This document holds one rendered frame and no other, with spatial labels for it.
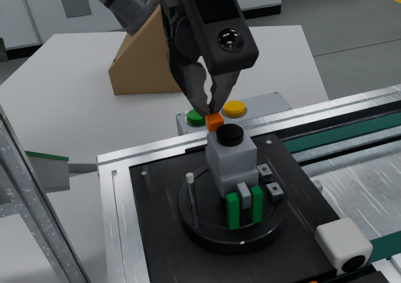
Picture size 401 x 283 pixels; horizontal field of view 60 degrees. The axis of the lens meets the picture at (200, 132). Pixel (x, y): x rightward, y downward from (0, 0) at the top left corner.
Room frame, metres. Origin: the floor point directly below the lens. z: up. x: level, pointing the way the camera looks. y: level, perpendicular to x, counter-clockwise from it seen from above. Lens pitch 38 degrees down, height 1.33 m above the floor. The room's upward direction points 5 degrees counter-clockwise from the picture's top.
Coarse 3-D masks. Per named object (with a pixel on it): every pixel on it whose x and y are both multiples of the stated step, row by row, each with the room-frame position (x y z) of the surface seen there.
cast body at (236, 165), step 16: (224, 128) 0.30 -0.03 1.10; (240, 128) 0.30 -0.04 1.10; (208, 144) 0.30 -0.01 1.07; (224, 144) 0.28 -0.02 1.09; (240, 144) 0.28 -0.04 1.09; (208, 160) 0.31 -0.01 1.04; (224, 160) 0.27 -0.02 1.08; (240, 160) 0.27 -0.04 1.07; (256, 160) 0.28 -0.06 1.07; (224, 176) 0.27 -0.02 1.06; (240, 176) 0.27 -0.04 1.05; (256, 176) 0.27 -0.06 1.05; (224, 192) 0.26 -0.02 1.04; (240, 192) 0.25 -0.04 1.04
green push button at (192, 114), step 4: (188, 112) 0.52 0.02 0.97; (192, 112) 0.52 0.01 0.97; (196, 112) 0.51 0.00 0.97; (188, 116) 0.50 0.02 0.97; (192, 116) 0.50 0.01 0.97; (196, 116) 0.50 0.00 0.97; (200, 116) 0.50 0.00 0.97; (188, 120) 0.50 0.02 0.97; (192, 120) 0.49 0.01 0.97; (196, 120) 0.49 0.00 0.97; (200, 120) 0.49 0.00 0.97; (204, 120) 0.49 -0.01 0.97; (192, 124) 0.49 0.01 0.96; (196, 124) 0.49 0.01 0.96; (200, 124) 0.49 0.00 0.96
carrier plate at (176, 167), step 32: (192, 160) 0.39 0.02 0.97; (288, 160) 0.37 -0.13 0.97; (160, 192) 0.33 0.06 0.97; (288, 192) 0.31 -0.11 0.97; (160, 224) 0.28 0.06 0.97; (288, 224) 0.26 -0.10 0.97; (320, 224) 0.25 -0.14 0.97; (160, 256) 0.23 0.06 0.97; (192, 256) 0.23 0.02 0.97; (224, 256) 0.22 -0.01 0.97; (256, 256) 0.22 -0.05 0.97; (288, 256) 0.22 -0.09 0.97; (320, 256) 0.21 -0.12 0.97
